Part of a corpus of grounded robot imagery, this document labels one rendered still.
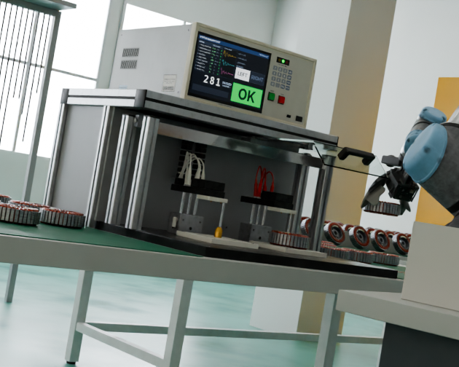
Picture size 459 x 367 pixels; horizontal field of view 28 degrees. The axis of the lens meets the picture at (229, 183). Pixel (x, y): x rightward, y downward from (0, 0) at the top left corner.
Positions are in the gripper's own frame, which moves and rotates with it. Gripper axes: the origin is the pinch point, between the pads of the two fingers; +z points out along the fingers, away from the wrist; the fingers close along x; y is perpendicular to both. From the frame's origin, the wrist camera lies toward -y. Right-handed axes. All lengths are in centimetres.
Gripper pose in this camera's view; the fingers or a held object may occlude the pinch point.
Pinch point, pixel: (380, 209)
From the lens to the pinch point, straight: 272.3
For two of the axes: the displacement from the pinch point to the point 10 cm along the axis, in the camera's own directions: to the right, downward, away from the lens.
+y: 1.9, 5.8, -8.0
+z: -3.2, 8.0, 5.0
